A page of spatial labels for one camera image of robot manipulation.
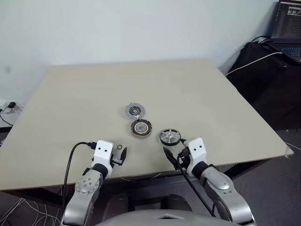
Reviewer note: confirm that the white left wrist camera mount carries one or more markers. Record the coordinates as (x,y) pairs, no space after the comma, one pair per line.
(103,150)

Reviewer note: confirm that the motor stator with copper windings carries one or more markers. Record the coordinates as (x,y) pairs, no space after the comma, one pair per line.
(141,128)

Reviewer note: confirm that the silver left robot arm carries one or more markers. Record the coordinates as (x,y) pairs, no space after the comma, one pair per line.
(85,186)

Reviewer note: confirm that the white power strip with adapter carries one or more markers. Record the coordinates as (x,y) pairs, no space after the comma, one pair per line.
(10,106)

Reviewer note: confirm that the grey robot torso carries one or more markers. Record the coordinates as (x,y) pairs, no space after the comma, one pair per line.
(164,217)

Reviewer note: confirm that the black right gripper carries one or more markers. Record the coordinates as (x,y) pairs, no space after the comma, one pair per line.
(184,160)

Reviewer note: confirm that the round silver cover plate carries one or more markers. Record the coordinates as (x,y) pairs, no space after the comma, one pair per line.
(134,110)

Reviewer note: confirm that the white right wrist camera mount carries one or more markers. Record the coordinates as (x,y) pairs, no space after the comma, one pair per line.
(196,150)

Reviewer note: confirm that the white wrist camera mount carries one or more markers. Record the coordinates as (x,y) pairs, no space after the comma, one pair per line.
(196,150)
(103,150)

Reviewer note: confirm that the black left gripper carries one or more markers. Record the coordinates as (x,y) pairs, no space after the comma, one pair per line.
(117,162)

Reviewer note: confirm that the black open laptop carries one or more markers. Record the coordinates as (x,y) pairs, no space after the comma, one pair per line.
(288,23)

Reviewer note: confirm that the dark rounded shape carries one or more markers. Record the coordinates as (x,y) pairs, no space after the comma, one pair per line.
(120,202)
(176,201)

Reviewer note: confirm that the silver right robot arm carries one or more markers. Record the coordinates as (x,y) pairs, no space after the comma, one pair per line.
(223,188)

